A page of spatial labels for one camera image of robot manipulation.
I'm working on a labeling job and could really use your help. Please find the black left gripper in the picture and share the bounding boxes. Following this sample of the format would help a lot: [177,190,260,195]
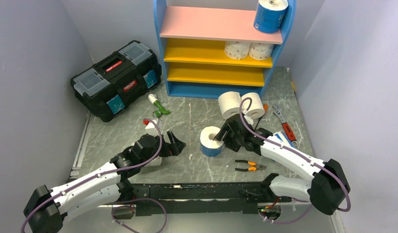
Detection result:
[140,130,185,166]

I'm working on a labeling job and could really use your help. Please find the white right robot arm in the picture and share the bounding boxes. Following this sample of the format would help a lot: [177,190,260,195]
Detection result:
[214,114,351,215]

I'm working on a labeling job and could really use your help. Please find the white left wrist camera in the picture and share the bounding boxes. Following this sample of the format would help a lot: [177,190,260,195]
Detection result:
[143,118,163,136]

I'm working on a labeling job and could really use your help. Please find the blue cartoon roll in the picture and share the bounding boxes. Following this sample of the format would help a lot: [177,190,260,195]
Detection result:
[253,0,289,34]

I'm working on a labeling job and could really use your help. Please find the plain white roll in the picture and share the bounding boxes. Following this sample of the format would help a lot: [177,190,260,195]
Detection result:
[218,91,241,119]
[241,92,265,119]

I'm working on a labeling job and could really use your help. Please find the black toolbox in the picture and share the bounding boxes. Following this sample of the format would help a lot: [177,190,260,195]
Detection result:
[70,40,162,122]

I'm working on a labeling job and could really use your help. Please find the white dotted roll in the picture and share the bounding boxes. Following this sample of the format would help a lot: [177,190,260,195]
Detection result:
[224,41,251,60]

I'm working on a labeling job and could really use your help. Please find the blue shelf unit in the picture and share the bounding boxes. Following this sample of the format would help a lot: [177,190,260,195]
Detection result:
[153,0,296,99]

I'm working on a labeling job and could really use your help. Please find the orange handled screwdriver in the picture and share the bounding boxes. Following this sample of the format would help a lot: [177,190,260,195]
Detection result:
[255,103,269,129]

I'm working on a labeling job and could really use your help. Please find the orange handled pliers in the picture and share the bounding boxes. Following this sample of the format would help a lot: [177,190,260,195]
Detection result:
[235,159,267,172]

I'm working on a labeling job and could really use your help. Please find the red handled adjustable wrench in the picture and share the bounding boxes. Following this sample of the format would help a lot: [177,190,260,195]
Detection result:
[273,104,299,147]

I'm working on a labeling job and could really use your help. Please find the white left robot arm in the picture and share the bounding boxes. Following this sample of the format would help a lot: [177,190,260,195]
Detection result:
[21,131,186,233]

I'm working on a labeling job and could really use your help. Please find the green pipe valve fitting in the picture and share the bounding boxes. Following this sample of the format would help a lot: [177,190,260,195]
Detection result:
[148,94,171,118]

